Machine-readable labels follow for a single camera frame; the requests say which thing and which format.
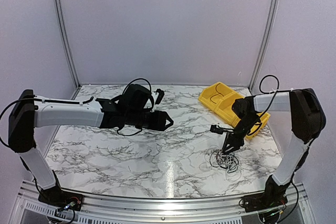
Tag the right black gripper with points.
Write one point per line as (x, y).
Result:
(237, 142)

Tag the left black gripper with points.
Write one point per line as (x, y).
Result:
(159, 123)

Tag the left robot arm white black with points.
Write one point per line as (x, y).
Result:
(135, 106)

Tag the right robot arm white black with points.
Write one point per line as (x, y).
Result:
(307, 121)

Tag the yellow bin middle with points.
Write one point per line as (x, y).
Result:
(224, 108)

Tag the yellow bin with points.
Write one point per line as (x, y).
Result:
(211, 95)
(224, 108)
(246, 111)

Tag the yellow bin right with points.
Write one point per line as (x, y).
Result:
(246, 111)

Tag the yellow bin left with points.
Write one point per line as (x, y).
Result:
(211, 95)

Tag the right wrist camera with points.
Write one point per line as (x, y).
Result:
(219, 130)

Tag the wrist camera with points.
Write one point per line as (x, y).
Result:
(219, 130)
(156, 98)

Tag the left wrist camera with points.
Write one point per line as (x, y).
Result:
(156, 98)

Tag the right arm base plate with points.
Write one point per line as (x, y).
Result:
(257, 202)

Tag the left aluminium frame post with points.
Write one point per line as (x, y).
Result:
(66, 44)

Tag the aluminium frame post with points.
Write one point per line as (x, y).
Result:
(264, 43)
(66, 44)

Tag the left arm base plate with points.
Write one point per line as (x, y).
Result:
(61, 198)

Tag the aluminium front rail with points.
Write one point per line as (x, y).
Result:
(112, 209)

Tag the right aluminium frame post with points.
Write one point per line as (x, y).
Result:
(264, 43)

